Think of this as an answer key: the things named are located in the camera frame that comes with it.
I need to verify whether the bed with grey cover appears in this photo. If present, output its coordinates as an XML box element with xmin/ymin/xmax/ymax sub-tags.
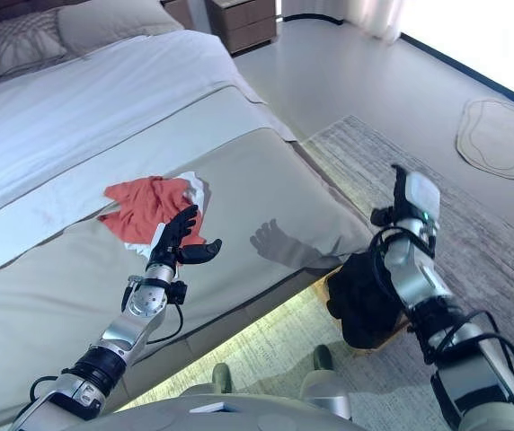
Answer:
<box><xmin>0</xmin><ymin>128</ymin><xmax>375</xmax><ymax>431</ymax></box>

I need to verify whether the robot left leg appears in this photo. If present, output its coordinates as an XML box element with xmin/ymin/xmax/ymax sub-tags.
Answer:
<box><xmin>210</xmin><ymin>362</ymin><xmax>235</xmax><ymax>399</ymax></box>

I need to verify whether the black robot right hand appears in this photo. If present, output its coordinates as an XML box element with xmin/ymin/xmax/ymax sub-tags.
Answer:
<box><xmin>390</xmin><ymin>163</ymin><xmax>442</xmax><ymax>222</ymax></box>

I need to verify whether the robot right leg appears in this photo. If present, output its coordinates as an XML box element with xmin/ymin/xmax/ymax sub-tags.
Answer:
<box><xmin>301</xmin><ymin>344</ymin><xmax>353</xmax><ymax>419</ymax></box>

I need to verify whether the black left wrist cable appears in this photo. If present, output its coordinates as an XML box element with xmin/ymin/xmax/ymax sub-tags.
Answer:
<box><xmin>146</xmin><ymin>303</ymin><xmax>185</xmax><ymax>347</ymax></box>

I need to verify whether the grey striped rug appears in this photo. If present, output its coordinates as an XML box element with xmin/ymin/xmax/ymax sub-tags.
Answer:
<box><xmin>117</xmin><ymin>114</ymin><xmax>514</xmax><ymax>431</ymax></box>

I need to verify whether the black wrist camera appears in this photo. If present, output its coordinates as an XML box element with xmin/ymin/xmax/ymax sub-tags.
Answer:
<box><xmin>169</xmin><ymin>280</ymin><xmax>190</xmax><ymax>306</ymax></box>
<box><xmin>370</xmin><ymin>206</ymin><xmax>396</xmax><ymax>228</ymax></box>

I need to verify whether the small beige floor mat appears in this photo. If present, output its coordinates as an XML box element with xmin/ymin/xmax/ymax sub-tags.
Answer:
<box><xmin>454</xmin><ymin>98</ymin><xmax>514</xmax><ymax>180</ymax></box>

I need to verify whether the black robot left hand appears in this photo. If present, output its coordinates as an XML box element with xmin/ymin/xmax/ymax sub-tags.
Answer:
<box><xmin>148</xmin><ymin>204</ymin><xmax>224</xmax><ymax>269</ymax></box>

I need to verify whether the brown wooden side cabinet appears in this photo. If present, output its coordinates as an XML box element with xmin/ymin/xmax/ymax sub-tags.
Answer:
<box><xmin>162</xmin><ymin>0</ymin><xmax>195</xmax><ymax>31</ymax></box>

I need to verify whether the plain beige pillow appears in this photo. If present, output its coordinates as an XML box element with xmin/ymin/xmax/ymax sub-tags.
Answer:
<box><xmin>57</xmin><ymin>0</ymin><xmax>184</xmax><ymax>57</ymax></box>

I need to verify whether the orange red garment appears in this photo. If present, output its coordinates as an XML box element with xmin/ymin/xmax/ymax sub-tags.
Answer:
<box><xmin>97</xmin><ymin>176</ymin><xmax>207</xmax><ymax>246</ymax></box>

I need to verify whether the white sheer curtain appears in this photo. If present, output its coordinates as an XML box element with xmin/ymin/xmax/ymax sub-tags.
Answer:
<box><xmin>281</xmin><ymin>0</ymin><xmax>409</xmax><ymax>44</ymax></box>

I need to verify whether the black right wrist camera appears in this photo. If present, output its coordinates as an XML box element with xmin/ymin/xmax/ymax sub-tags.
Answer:
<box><xmin>370</xmin><ymin>206</ymin><xmax>396</xmax><ymax>228</ymax></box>

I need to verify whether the grey bed base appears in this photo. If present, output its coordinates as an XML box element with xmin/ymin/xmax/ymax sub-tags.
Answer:
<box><xmin>103</xmin><ymin>264</ymin><xmax>348</xmax><ymax>414</ymax></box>

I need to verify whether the dark window frame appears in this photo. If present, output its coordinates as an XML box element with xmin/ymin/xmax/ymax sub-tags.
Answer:
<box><xmin>398</xmin><ymin>31</ymin><xmax>514</xmax><ymax>116</ymax></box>

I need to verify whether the white blue chest tag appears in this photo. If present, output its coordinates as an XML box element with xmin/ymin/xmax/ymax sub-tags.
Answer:
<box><xmin>189</xmin><ymin>402</ymin><xmax>234</xmax><ymax>415</ymax></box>

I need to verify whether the pale robot torso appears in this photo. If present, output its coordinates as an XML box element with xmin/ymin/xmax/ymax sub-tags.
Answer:
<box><xmin>103</xmin><ymin>392</ymin><xmax>375</xmax><ymax>431</ymax></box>

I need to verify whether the white garment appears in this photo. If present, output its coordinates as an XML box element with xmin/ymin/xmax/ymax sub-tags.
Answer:
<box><xmin>124</xmin><ymin>170</ymin><xmax>213</xmax><ymax>259</ymax></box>

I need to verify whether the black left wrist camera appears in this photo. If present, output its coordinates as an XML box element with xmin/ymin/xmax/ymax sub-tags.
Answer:
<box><xmin>169</xmin><ymin>280</ymin><xmax>190</xmax><ymax>306</ymax></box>

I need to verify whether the white duvet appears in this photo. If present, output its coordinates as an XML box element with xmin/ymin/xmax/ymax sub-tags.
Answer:
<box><xmin>0</xmin><ymin>29</ymin><xmax>244</xmax><ymax>228</ymax></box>

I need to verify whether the robot leg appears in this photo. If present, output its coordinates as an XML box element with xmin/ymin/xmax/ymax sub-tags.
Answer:
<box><xmin>301</xmin><ymin>344</ymin><xmax>353</xmax><ymax>419</ymax></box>
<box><xmin>210</xmin><ymin>362</ymin><xmax>235</xmax><ymax>399</ymax></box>

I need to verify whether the pale grey piped bed sheet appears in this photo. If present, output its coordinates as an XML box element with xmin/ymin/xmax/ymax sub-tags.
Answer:
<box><xmin>0</xmin><ymin>84</ymin><xmax>298</xmax><ymax>286</ymax></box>

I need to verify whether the black garment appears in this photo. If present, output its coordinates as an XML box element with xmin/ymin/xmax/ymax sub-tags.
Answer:
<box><xmin>326</xmin><ymin>252</ymin><xmax>413</xmax><ymax>351</ymax></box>

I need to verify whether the textured grey pillow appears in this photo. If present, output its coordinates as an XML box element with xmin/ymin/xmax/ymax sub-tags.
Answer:
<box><xmin>0</xmin><ymin>8</ymin><xmax>69</xmax><ymax>77</ymax></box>

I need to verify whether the brown wooden nightstand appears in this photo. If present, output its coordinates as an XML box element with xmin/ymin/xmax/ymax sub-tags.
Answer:
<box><xmin>205</xmin><ymin>0</ymin><xmax>279</xmax><ymax>55</ymax></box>

